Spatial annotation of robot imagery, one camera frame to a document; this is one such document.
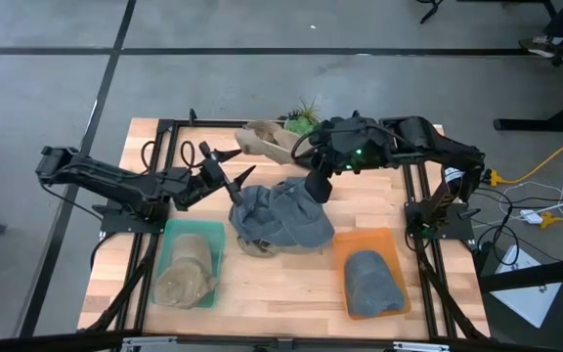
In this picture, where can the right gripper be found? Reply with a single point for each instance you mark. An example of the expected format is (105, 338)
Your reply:
(345, 142)

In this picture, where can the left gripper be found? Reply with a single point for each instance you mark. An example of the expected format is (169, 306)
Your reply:
(193, 188)

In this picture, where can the blue-grey denim baseball cap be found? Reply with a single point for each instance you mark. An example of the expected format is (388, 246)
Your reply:
(254, 212)
(306, 222)

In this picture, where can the orange translucent plastic tray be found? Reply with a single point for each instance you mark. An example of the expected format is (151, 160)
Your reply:
(355, 242)

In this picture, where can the grey denim baseball cap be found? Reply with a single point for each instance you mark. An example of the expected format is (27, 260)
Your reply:
(372, 283)

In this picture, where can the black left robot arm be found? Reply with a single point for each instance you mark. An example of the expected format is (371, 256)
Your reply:
(110, 181)

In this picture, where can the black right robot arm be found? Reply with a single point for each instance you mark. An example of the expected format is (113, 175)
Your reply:
(438, 146)

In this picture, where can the teal translucent plastic tray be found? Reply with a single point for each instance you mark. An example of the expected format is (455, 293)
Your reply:
(215, 230)

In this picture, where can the succulent in white patterned pot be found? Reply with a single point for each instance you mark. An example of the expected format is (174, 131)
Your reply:
(301, 126)

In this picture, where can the black chair leg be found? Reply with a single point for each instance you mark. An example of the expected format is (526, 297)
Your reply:
(432, 10)

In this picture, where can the white power adapter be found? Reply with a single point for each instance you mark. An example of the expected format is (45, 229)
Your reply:
(531, 216)

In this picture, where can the black desk foot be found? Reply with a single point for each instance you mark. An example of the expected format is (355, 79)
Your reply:
(531, 125)

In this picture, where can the black metal beam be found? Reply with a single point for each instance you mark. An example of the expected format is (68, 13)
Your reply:
(535, 276)

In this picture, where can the white paper sheet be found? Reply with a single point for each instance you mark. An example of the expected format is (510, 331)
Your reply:
(531, 298)

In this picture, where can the black crossbar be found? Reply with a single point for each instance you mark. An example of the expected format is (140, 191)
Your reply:
(42, 342)

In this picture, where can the person's shoe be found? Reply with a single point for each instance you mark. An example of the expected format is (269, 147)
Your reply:
(540, 45)

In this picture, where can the black aluminium table frame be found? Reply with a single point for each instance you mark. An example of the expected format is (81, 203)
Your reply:
(203, 122)

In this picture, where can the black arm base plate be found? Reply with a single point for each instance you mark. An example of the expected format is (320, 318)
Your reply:
(115, 222)
(460, 227)

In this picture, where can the silver metal bracket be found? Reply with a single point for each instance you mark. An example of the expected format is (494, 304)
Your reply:
(420, 347)
(149, 340)

